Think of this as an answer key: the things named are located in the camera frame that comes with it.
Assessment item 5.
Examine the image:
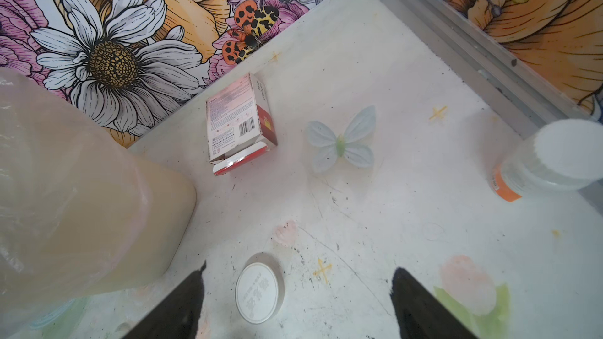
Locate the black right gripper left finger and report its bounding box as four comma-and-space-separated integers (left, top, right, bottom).
123, 262, 207, 339

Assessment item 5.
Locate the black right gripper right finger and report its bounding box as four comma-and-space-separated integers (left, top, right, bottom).
390, 268, 476, 339

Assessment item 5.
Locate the pink tea packet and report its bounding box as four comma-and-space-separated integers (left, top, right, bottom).
206, 73, 278, 176

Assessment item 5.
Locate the bin with plastic liner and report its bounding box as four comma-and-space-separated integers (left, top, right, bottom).
1, 68, 196, 338

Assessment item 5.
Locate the small white pill bottle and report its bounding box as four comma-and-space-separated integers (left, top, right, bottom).
490, 119, 602, 202

